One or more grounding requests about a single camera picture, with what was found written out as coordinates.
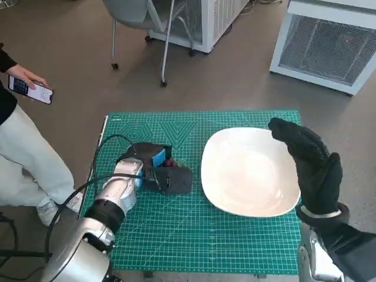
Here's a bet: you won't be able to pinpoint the white mesh cabinet red light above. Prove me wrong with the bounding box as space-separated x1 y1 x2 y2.
269 0 376 96

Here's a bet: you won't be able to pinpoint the person's hand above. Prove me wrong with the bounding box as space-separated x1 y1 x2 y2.
5 63 49 89

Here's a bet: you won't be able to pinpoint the black smartphone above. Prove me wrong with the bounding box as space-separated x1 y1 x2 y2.
8 75 55 106

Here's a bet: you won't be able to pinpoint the black knitted gloved right hand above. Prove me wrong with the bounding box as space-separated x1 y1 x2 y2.
268 117 344 220

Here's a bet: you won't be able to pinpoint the black floor stand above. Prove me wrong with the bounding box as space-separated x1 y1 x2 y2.
0 213 53 259

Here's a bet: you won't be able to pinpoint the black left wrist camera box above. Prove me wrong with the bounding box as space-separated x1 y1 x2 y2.
152 166 194 195

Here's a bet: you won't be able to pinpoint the green cutting mat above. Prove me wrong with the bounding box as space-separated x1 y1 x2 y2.
79 109 305 271

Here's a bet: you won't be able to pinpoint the grey chair metal legs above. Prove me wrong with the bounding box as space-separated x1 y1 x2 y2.
102 0 196 88

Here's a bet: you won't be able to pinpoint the black left hand blue tape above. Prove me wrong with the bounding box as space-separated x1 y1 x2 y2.
113 142 174 189

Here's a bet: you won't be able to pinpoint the white plate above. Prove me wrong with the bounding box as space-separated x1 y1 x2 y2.
201 126 302 218

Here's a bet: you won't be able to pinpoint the person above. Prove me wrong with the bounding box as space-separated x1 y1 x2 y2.
0 42 85 227

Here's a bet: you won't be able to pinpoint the white mesh cabinet on casters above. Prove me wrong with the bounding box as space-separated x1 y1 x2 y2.
146 0 253 56

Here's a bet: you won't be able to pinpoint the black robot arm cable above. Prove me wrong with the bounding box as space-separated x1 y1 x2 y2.
88 134 136 180
43 173 145 259

